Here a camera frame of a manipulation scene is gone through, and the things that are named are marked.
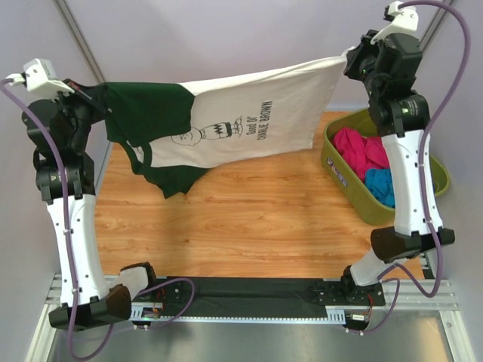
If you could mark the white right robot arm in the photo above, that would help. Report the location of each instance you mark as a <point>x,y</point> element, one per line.
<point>387,67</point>

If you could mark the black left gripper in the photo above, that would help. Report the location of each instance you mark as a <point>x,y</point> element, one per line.
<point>93,96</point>

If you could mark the blue t-shirt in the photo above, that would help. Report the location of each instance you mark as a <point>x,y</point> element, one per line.
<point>379,184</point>

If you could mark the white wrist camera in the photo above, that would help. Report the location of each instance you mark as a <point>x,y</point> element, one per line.
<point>39,77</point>
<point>401,20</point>

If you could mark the olive green plastic bin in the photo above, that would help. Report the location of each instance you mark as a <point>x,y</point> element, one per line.
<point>358,188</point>

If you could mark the aluminium corner frame post right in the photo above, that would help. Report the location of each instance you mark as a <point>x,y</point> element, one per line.
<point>432,29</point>

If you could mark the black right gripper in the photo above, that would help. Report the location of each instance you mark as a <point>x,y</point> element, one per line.
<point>352,69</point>

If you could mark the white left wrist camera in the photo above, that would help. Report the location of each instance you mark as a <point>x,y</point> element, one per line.
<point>39,77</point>

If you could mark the white and green raglan t-shirt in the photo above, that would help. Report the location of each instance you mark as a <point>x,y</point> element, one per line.
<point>174,133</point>

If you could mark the aluminium corner frame post left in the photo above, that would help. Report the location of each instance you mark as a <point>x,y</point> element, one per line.
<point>67,16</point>

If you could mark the aluminium corner frame post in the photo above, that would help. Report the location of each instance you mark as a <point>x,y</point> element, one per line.
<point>432,29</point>
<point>67,16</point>

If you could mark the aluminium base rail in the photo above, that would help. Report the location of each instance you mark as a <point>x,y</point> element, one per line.
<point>415,298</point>

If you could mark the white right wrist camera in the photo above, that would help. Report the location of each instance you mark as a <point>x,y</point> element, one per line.
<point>401,20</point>

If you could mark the grey slotted cable duct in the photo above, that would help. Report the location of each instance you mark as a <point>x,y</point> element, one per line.
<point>140,313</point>

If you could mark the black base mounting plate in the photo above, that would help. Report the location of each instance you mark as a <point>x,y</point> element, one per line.
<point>263,306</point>

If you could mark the magenta pink t-shirt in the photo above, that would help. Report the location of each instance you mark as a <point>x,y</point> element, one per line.
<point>360,153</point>

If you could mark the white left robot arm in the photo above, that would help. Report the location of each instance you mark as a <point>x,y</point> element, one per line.
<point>59,128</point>

